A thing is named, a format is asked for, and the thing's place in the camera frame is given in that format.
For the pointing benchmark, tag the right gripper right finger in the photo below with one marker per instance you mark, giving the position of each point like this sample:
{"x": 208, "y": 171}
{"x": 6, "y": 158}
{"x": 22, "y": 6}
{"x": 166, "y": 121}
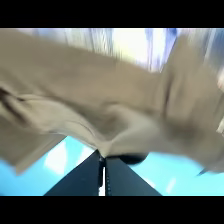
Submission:
{"x": 126, "y": 181}

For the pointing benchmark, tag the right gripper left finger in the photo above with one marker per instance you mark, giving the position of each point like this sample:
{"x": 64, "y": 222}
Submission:
{"x": 83, "y": 180}

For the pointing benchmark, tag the beige garment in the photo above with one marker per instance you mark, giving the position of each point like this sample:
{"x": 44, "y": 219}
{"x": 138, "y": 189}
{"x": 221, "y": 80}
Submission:
{"x": 100, "y": 100}

